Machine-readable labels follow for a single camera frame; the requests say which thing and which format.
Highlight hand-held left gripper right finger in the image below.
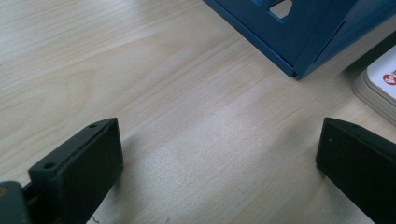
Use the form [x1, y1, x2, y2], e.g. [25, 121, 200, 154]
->
[315, 117, 396, 224]

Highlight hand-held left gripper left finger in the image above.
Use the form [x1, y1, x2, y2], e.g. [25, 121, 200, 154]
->
[22, 117, 124, 224]

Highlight white papers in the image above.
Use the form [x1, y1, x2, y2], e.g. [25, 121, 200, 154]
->
[351, 45, 396, 127]

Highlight blue file rack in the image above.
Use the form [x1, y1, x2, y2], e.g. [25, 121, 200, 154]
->
[203, 0, 396, 81]

